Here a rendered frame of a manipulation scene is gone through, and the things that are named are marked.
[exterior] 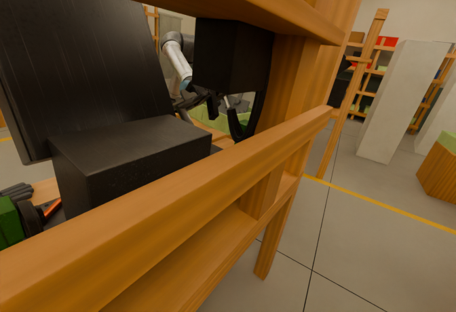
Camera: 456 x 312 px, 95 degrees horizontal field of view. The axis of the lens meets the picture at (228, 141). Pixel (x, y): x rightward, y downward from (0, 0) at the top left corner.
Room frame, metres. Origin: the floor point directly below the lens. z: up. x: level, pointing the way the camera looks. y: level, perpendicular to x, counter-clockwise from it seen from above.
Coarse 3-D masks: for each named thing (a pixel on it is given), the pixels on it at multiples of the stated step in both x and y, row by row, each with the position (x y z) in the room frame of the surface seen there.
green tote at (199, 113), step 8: (192, 112) 1.88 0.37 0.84; (200, 112) 1.80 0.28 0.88; (248, 112) 1.93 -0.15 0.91; (200, 120) 1.78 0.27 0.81; (208, 120) 1.71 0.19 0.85; (216, 120) 1.64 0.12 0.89; (224, 120) 1.58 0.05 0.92; (240, 120) 1.69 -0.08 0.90; (216, 128) 1.63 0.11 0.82; (224, 128) 1.57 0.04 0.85
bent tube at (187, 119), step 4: (180, 100) 0.69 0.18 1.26; (184, 100) 0.70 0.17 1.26; (176, 104) 0.69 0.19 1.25; (176, 108) 0.69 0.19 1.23; (180, 112) 0.68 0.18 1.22; (184, 112) 0.69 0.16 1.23; (180, 116) 0.68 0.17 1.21; (184, 116) 0.68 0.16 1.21; (188, 116) 0.68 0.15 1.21; (184, 120) 0.67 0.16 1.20; (188, 120) 0.67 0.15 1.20; (192, 124) 0.68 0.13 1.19
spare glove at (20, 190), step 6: (12, 186) 0.54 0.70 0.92; (18, 186) 0.54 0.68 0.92; (24, 186) 0.55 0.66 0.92; (30, 186) 0.55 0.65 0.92; (0, 192) 0.50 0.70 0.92; (6, 192) 0.51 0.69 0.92; (12, 192) 0.51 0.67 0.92; (18, 192) 0.51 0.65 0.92; (24, 192) 0.52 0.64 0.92; (30, 192) 0.52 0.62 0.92; (12, 198) 0.49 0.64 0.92; (18, 198) 0.49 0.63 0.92; (24, 198) 0.50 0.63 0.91
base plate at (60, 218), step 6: (210, 150) 1.06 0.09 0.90; (216, 150) 1.08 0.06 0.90; (60, 198) 0.54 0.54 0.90; (42, 204) 0.50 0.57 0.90; (48, 204) 0.50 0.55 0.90; (60, 210) 0.49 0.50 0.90; (54, 216) 0.46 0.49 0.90; (60, 216) 0.47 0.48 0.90; (48, 222) 0.44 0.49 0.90; (54, 222) 0.44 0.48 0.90; (60, 222) 0.44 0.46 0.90; (48, 228) 0.42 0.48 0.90
